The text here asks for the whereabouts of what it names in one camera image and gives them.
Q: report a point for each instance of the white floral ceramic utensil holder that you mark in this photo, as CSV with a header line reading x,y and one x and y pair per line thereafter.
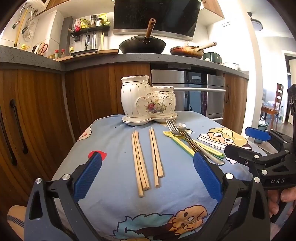
x,y
134,97

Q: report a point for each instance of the wooden chair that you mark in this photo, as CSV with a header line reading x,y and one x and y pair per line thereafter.
x,y
278,99

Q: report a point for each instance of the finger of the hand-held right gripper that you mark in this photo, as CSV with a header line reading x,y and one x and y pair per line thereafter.
x,y
240,154
256,134

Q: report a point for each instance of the white ceramic drip tray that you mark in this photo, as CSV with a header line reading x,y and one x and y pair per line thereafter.
x,y
138,121

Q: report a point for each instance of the yellow hanging spatula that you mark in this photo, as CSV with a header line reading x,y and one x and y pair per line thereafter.
x,y
102,41

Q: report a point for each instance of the light green plastic utensil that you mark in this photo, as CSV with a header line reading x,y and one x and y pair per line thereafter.
x,y
212,150

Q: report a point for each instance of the narrow wooden base cabinet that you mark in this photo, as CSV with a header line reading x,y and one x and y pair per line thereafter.
x,y
235,104

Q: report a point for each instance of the yellow-green snack packet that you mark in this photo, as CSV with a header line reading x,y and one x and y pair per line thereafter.
x,y
105,18

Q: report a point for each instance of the red and yellow snack packet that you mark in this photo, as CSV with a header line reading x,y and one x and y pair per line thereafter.
x,y
79,24

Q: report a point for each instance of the gold metal fork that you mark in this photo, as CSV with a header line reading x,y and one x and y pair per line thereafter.
x,y
178,133

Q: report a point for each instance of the black range hood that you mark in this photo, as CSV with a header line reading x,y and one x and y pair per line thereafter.
x,y
157,16

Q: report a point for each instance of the brown frying pan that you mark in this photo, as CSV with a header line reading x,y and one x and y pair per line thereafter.
x,y
185,51

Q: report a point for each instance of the black wall shelf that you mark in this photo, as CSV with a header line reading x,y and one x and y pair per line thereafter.
x,y
92,29

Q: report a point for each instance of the grey speckled countertop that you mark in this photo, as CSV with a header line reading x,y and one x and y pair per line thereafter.
x,y
23,58

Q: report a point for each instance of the metal spoon with flower end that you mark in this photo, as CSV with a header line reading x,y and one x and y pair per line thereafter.
x,y
182,125

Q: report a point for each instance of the wooden upper cabinet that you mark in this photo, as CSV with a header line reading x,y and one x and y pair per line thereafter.
x,y
55,3

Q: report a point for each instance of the red-capped sauce bottle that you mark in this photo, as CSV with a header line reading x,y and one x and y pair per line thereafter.
x,y
63,53
56,55

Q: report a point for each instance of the wooden cutting board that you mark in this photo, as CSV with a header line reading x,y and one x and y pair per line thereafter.
x,y
106,52

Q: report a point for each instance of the hanging metal utensil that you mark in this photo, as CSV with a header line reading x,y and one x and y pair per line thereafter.
x,y
87,41
94,39

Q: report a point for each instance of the yellow-capped bottle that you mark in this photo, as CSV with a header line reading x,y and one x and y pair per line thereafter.
x,y
72,51

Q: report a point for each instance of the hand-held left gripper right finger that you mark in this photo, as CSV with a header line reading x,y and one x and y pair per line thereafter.
x,y
208,176

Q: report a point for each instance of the round ceiling lamp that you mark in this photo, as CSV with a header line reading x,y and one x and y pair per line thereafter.
x,y
256,24

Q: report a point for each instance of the yellow plastic fork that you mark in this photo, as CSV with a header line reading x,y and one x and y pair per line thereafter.
x,y
168,134

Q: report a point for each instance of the silver metal fork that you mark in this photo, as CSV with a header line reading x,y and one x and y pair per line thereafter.
x,y
171,127

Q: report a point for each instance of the dark-lidded spice jar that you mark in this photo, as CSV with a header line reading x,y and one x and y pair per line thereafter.
x,y
93,21

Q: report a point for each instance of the metal bowl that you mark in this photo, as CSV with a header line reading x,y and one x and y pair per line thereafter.
x,y
231,66

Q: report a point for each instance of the person's right hand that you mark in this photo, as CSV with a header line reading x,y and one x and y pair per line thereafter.
x,y
289,197

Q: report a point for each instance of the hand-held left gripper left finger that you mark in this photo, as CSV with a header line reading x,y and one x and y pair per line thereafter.
x,y
89,176

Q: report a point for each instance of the blue cartoon printed cloth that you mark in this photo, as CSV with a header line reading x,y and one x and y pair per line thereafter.
x,y
115,162

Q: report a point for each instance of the stainless steel built-in oven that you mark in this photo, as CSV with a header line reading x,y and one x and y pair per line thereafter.
x,y
208,92

